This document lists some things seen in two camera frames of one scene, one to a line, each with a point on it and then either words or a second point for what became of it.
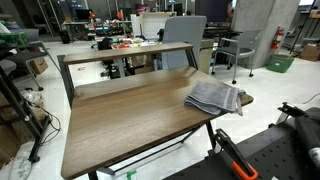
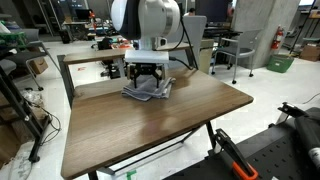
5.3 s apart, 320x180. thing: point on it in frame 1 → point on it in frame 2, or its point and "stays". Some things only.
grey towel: [214, 98] → [147, 88]
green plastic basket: [279, 63] stays
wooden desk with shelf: [119, 102] stays
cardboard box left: [39, 65] stays
